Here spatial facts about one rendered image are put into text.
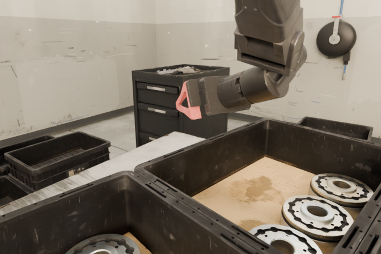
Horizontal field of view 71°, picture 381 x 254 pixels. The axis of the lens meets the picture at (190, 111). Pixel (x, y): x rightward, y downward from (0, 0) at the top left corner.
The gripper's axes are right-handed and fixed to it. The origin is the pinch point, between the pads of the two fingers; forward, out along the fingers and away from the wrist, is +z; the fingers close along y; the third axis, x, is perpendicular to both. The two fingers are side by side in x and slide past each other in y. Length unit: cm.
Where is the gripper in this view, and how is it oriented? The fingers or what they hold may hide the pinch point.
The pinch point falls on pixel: (198, 102)
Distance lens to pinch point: 55.4
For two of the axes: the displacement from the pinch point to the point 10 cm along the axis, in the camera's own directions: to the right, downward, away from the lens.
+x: 1.9, 9.8, -0.5
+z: -5.7, 1.6, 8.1
